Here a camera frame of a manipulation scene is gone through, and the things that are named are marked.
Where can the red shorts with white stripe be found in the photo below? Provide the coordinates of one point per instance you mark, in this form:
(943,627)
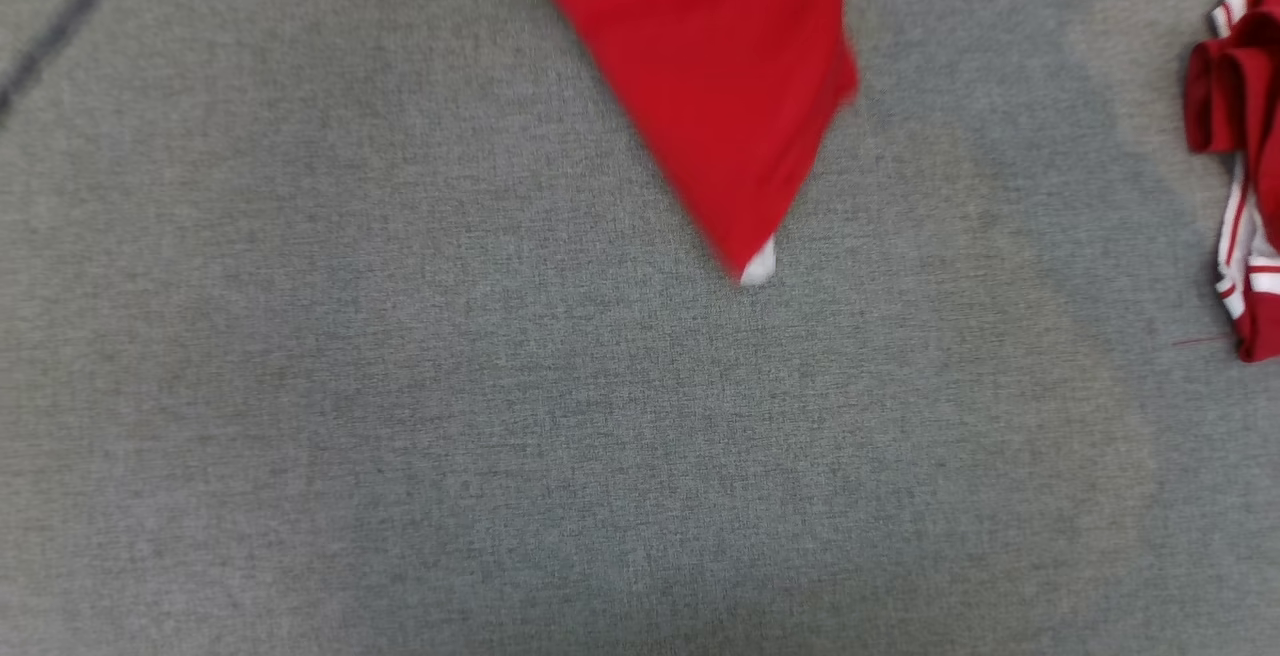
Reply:
(720,66)

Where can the red white-sleeved jersey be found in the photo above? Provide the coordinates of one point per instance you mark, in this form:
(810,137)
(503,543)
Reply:
(1250,86)

